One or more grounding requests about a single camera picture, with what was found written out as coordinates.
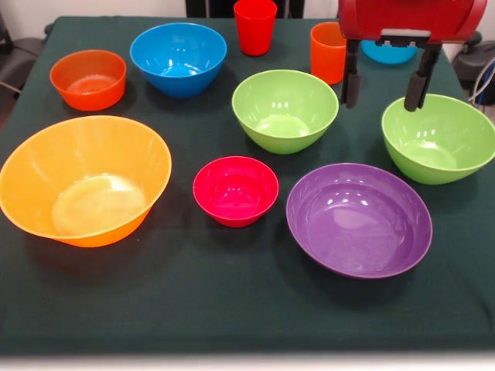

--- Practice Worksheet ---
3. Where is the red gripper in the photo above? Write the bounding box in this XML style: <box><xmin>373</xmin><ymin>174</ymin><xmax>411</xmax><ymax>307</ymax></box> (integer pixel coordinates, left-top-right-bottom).
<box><xmin>338</xmin><ymin>0</ymin><xmax>488</xmax><ymax>113</ymax></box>

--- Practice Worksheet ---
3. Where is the orange cup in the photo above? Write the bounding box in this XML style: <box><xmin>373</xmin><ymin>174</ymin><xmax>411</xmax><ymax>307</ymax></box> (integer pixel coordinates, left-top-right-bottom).
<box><xmin>309</xmin><ymin>21</ymin><xmax>348</xmax><ymax>86</ymax></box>

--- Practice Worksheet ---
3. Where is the small light blue bowl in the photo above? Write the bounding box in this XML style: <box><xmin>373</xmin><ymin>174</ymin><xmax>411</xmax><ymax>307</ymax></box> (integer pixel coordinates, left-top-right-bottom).
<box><xmin>361</xmin><ymin>39</ymin><xmax>419</xmax><ymax>65</ymax></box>

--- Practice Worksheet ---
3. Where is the green bowl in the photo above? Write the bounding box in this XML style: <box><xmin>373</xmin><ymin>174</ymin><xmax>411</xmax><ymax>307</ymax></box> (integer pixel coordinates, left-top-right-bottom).
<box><xmin>231</xmin><ymin>69</ymin><xmax>340</xmax><ymax>155</ymax></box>
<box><xmin>381</xmin><ymin>94</ymin><xmax>495</xmax><ymax>186</ymax></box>

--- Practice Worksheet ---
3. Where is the purple bowl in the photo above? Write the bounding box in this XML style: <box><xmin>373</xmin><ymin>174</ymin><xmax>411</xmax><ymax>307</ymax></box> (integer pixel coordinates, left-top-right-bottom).
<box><xmin>285</xmin><ymin>162</ymin><xmax>433</xmax><ymax>280</ymax></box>

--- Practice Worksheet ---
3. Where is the red cup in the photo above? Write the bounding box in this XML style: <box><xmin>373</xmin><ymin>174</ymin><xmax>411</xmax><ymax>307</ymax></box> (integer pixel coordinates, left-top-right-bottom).
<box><xmin>233</xmin><ymin>0</ymin><xmax>278</xmax><ymax>57</ymax></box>

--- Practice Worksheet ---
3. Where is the small pink-red bowl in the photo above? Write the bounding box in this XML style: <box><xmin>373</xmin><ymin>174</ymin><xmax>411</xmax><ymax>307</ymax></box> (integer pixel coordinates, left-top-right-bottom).
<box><xmin>192</xmin><ymin>155</ymin><xmax>280</xmax><ymax>229</ymax></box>

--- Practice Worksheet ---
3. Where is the dark green table cloth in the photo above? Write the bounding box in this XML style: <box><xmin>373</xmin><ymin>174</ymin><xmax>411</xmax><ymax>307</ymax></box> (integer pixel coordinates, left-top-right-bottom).
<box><xmin>0</xmin><ymin>15</ymin><xmax>495</xmax><ymax>355</ymax></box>

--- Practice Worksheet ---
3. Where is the small orange bowl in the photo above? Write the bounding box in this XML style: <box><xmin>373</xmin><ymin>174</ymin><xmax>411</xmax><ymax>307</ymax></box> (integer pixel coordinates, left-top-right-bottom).
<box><xmin>49</xmin><ymin>49</ymin><xmax>128</xmax><ymax>112</ymax></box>

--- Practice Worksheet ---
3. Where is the large yellow-orange bowl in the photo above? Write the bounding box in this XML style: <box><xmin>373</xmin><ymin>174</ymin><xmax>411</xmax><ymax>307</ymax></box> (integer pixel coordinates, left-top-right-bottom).
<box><xmin>0</xmin><ymin>114</ymin><xmax>173</xmax><ymax>248</ymax></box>

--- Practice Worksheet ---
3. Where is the tangle of cables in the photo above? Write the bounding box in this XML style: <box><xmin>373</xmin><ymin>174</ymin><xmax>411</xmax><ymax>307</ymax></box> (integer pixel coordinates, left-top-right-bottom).
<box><xmin>468</xmin><ymin>57</ymin><xmax>495</xmax><ymax>107</ymax></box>

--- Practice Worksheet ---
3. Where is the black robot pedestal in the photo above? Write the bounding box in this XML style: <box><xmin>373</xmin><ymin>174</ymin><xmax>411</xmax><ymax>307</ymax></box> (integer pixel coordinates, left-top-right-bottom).
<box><xmin>185</xmin><ymin>0</ymin><xmax>306</xmax><ymax>19</ymax></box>

